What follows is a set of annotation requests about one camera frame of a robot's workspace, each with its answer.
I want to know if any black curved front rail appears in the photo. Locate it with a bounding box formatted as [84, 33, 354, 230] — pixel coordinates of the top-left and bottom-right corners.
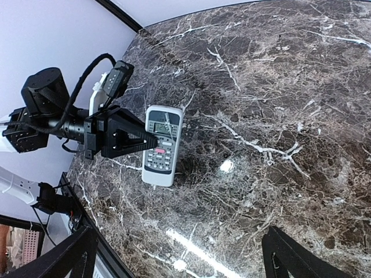
[59, 172, 134, 278]

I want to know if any left black frame post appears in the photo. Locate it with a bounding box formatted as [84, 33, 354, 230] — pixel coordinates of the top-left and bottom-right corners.
[95, 0, 143, 33]

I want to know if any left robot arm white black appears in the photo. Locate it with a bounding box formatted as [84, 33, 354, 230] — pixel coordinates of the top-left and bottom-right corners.
[2, 61, 158, 160]

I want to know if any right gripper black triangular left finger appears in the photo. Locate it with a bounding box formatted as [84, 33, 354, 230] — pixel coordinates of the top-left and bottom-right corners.
[4, 227, 98, 278]

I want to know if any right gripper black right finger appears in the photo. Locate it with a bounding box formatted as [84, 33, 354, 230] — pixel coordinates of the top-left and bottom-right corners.
[261, 226, 350, 278]

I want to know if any white remote control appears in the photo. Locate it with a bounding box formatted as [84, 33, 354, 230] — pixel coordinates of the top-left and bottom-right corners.
[141, 105, 184, 187]

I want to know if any pink perforated basket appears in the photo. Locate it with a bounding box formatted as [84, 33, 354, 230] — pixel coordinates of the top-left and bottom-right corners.
[22, 230, 39, 265]

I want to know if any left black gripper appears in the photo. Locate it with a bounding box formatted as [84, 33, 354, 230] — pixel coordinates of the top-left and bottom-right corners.
[83, 105, 158, 160]

